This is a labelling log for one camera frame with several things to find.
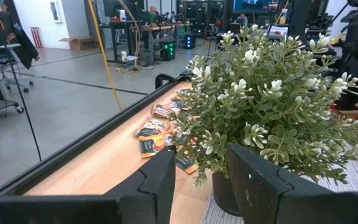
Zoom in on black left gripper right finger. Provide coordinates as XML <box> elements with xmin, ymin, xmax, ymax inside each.
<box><xmin>227</xmin><ymin>142</ymin><xmax>358</xmax><ymax>224</ymax></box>

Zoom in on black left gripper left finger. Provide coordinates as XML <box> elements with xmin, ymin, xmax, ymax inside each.
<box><xmin>104</xmin><ymin>145</ymin><xmax>177</xmax><ymax>224</ymax></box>

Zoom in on dark tea packet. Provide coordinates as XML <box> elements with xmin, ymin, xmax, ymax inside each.
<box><xmin>168</xmin><ymin>98</ymin><xmax>192</xmax><ymax>111</ymax></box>

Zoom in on green artificial plant black pot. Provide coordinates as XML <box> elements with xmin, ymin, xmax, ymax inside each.
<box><xmin>169</xmin><ymin>24</ymin><xmax>358</xmax><ymax>217</ymax></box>

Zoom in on computer tower green lights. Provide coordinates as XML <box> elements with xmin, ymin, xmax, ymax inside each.
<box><xmin>160</xmin><ymin>40</ymin><xmax>177</xmax><ymax>62</ymax></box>

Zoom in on computer tower blue lights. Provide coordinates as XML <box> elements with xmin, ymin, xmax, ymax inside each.
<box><xmin>183</xmin><ymin>34</ymin><xmax>197</xmax><ymax>50</ymax></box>

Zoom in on wooden top workbench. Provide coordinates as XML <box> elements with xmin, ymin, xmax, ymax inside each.
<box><xmin>129</xmin><ymin>22</ymin><xmax>194</xmax><ymax>65</ymax></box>

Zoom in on cardboard box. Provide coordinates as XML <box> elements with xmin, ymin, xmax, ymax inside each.
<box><xmin>59</xmin><ymin>36</ymin><xmax>96</xmax><ymax>52</ymax></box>

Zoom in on black desk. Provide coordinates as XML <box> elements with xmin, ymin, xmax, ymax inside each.
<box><xmin>99</xmin><ymin>19</ymin><xmax>136</xmax><ymax>65</ymax></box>

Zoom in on person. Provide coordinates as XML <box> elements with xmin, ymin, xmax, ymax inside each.
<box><xmin>234</xmin><ymin>12</ymin><xmax>249</xmax><ymax>26</ymax></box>
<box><xmin>149</xmin><ymin>5</ymin><xmax>158</xmax><ymax>23</ymax></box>

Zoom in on blue lit monitor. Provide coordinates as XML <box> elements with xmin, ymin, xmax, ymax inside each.
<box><xmin>232</xmin><ymin>0</ymin><xmax>270</xmax><ymax>14</ymax></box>

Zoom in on red striped object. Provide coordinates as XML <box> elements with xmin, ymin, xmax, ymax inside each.
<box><xmin>30</xmin><ymin>26</ymin><xmax>44</xmax><ymax>49</ymax></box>

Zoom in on black aluminium table frame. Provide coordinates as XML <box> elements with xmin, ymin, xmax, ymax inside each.
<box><xmin>0</xmin><ymin>70</ymin><xmax>198</xmax><ymax>203</ymax></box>

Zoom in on yellow hanging cable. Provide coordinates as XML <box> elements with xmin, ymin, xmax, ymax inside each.
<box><xmin>87</xmin><ymin>0</ymin><xmax>124</xmax><ymax>111</ymax></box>

